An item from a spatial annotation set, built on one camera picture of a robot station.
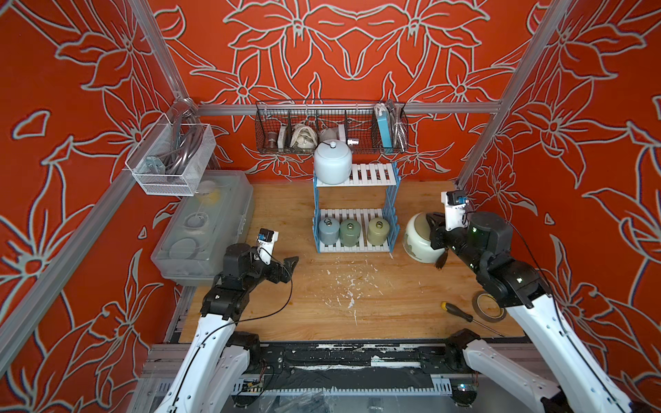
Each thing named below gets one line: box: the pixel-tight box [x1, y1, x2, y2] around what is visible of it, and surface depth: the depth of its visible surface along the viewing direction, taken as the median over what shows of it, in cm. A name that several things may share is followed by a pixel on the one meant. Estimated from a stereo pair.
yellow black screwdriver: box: [440, 302, 506, 338], surface depth 83 cm
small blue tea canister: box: [318, 217, 340, 246], surface depth 94 cm
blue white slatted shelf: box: [313, 161, 402, 199], surface depth 86 cm
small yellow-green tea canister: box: [366, 216, 390, 247], surface depth 94 cm
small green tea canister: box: [339, 218, 362, 247], surface depth 94 cm
